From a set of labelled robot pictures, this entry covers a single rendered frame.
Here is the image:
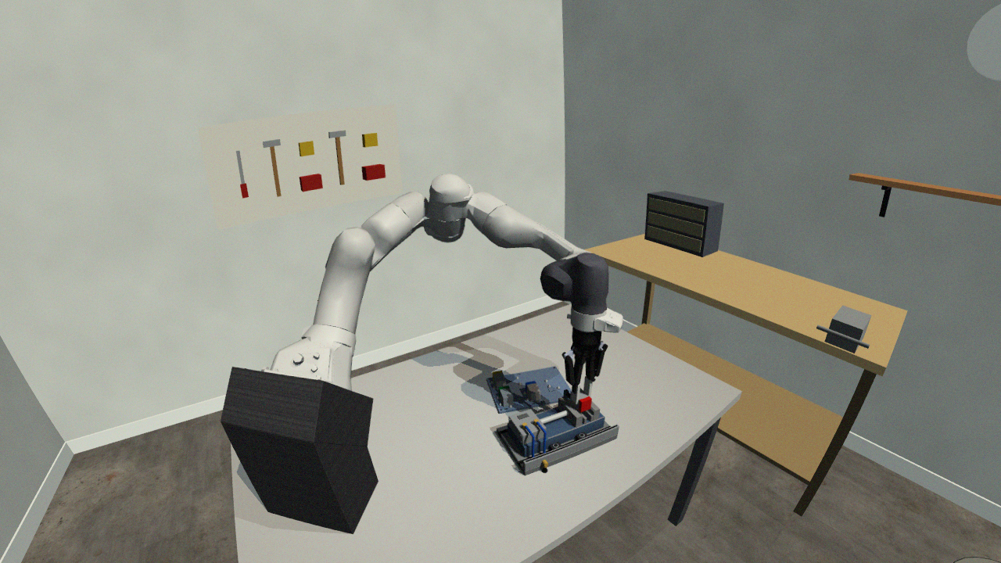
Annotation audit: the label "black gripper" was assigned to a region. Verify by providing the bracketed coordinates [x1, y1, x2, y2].
[562, 327, 608, 404]

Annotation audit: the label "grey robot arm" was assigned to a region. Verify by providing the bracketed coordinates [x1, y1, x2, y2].
[261, 174, 623, 391]

